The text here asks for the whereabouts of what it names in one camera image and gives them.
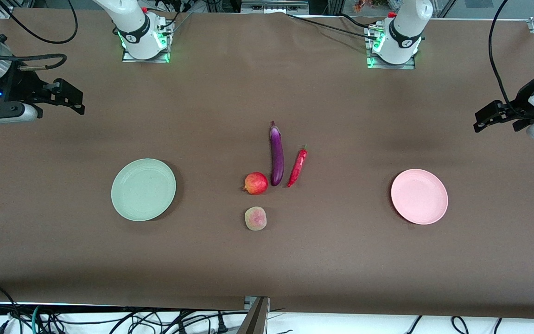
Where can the orange red background object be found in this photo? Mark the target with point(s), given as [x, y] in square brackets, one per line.
[364, 4]

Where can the brown tablecloth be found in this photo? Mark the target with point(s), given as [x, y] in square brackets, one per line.
[267, 260]

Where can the purple eggplant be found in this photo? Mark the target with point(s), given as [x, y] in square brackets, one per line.
[276, 157]

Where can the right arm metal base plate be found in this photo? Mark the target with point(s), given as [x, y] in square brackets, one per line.
[130, 58]

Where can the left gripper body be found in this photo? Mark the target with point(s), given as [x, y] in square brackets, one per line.
[520, 101]

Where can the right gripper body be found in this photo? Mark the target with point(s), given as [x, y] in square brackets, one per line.
[22, 85]

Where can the light green plate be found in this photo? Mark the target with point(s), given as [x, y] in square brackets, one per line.
[143, 189]

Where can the pink plate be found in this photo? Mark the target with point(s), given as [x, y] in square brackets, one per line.
[419, 196]

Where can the pink yellow peach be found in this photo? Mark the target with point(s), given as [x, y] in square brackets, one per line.
[255, 218]

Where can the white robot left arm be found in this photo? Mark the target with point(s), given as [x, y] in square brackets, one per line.
[406, 28]

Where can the red pomegranate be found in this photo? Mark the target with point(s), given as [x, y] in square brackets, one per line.
[256, 183]

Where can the grey metal post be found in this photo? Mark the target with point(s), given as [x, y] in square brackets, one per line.
[255, 320]

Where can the red chili pepper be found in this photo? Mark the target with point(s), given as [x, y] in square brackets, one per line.
[297, 166]

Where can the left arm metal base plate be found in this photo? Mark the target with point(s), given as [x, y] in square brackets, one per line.
[373, 65]

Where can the grey metal box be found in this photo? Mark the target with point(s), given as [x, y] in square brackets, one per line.
[271, 7]

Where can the small aluminium frame bracket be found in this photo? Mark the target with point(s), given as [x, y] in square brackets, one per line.
[3, 11]

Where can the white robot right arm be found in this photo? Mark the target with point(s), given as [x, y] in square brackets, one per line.
[132, 23]

